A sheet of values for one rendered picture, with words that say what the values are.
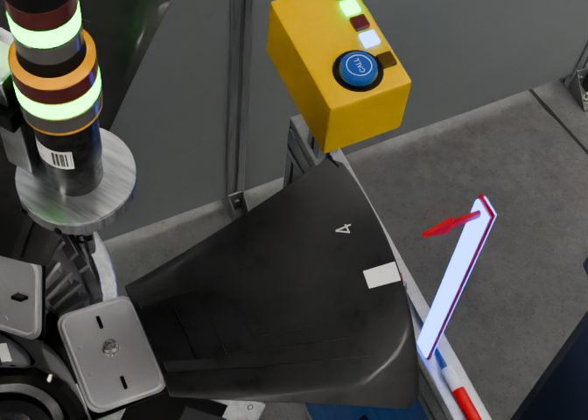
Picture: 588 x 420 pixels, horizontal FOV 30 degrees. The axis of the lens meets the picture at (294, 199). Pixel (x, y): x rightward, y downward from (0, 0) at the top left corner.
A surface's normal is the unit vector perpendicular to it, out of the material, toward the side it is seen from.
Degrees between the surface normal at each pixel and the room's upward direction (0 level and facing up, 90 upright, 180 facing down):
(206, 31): 90
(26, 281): 54
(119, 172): 0
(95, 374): 6
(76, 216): 0
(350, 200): 15
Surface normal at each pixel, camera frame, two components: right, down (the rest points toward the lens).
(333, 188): 0.15, -0.31
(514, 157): 0.07, -0.51
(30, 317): -0.48, 0.22
